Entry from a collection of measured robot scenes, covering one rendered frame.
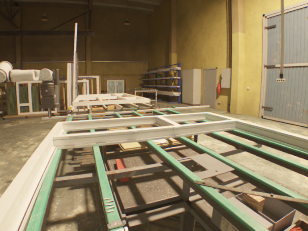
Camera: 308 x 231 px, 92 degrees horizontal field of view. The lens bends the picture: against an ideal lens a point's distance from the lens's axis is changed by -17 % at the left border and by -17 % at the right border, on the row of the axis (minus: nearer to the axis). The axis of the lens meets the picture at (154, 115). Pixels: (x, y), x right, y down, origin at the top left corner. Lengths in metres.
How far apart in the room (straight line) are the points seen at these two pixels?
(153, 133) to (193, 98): 9.11
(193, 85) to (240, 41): 3.64
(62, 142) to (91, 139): 0.17
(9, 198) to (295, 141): 1.38
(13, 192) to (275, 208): 1.10
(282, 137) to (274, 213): 0.50
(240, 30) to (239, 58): 1.16
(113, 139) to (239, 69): 7.28
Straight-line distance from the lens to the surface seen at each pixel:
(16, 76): 1.19
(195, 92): 10.26
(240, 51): 8.12
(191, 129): 1.30
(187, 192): 1.09
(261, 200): 0.92
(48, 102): 1.16
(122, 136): 1.12
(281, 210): 1.06
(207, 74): 10.08
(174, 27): 13.59
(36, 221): 0.60
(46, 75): 1.12
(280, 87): 7.18
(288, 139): 1.32
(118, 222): 0.52
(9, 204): 0.57
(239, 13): 8.54
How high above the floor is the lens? 1.23
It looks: 10 degrees down
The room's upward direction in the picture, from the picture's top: straight up
